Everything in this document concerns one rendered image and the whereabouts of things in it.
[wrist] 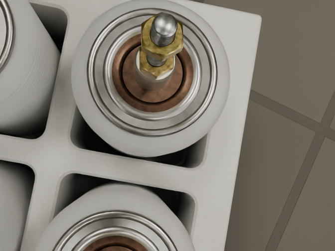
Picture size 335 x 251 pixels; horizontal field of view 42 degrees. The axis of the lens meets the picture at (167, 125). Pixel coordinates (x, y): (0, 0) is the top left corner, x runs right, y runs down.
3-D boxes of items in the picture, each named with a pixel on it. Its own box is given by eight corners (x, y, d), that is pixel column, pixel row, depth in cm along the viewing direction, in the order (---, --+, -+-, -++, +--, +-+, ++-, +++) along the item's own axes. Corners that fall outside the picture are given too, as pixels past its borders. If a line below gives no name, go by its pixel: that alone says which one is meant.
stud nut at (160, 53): (131, 45, 19) (131, 40, 18) (150, 12, 19) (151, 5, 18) (171, 68, 19) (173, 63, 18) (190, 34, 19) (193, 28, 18)
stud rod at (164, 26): (141, 70, 24) (147, 29, 17) (150, 55, 24) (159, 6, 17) (157, 79, 24) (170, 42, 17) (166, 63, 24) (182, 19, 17)
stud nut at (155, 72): (130, 65, 22) (130, 61, 22) (147, 37, 23) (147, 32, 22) (164, 84, 22) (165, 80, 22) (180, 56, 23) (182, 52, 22)
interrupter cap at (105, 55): (63, 97, 25) (61, 95, 25) (127, -12, 26) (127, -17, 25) (178, 161, 25) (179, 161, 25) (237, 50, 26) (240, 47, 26)
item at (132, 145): (76, 128, 43) (37, 103, 25) (124, 45, 44) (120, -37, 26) (162, 176, 43) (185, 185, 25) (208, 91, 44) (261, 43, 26)
